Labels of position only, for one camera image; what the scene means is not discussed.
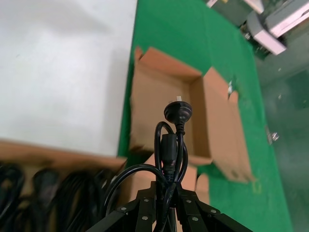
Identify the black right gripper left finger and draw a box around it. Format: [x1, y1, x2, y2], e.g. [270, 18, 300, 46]
[85, 181, 158, 232]

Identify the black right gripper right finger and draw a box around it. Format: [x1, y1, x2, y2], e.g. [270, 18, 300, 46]
[173, 184, 249, 232]

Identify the cardboard box with round-holed flap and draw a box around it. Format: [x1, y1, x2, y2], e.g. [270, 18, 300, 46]
[128, 46, 257, 185]

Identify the small metal table clamp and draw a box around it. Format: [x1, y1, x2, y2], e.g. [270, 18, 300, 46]
[267, 125, 281, 145]

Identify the green table cloth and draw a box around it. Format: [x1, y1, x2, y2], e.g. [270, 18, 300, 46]
[117, 0, 294, 232]

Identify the grey background machine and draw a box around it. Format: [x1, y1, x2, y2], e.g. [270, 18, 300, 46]
[241, 0, 309, 56]

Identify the cardboard box holding cords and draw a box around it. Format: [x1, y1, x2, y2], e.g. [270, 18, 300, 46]
[0, 139, 211, 232]

